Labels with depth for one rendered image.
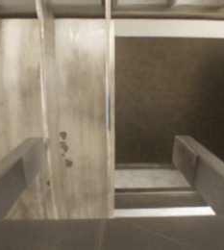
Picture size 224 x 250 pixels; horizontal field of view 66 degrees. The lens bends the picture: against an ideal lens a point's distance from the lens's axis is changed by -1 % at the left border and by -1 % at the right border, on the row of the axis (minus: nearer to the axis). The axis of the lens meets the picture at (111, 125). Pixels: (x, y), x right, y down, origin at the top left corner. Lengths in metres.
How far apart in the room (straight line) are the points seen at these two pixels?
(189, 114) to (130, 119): 0.52
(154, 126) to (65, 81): 1.29
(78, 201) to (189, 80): 1.42
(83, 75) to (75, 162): 0.14
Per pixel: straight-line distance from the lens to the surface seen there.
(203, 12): 0.35
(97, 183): 0.32
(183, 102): 1.62
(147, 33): 0.31
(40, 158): 0.16
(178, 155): 0.16
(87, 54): 0.28
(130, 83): 1.48
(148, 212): 1.09
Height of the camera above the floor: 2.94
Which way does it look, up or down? 73 degrees down
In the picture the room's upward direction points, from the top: 175 degrees clockwise
